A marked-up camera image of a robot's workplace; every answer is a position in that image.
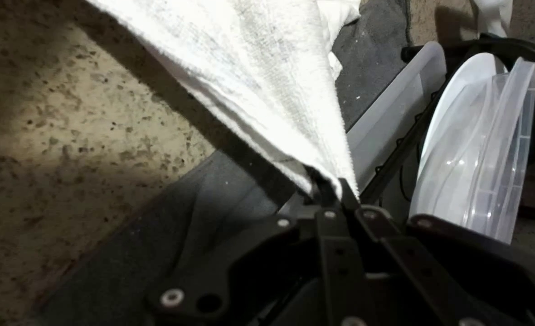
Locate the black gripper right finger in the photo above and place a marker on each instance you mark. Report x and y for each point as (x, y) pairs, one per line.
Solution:
(443, 297)

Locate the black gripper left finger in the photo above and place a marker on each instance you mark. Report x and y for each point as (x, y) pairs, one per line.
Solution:
(347, 292)

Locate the white towel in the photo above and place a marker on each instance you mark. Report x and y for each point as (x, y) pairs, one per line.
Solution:
(263, 67)

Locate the black dish rack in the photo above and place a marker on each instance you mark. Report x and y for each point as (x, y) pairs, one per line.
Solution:
(396, 121)

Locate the clear plastic lid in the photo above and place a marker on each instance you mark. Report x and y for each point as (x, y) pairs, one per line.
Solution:
(476, 150)

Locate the grey drying mat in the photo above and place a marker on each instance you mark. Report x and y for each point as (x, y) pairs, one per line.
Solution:
(227, 192)

